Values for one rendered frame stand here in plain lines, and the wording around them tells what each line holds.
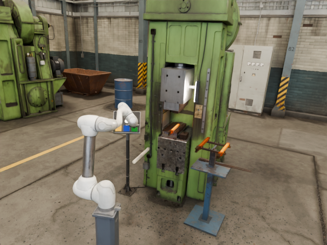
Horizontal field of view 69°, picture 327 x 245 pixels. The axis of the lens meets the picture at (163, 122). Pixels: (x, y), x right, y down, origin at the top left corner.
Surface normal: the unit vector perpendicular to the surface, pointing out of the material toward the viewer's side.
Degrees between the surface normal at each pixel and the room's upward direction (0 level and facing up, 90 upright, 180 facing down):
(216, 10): 90
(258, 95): 90
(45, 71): 79
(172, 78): 90
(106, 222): 90
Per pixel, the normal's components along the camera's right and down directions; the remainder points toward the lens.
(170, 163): -0.36, 0.28
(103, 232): -0.15, 0.31
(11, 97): 0.81, 0.22
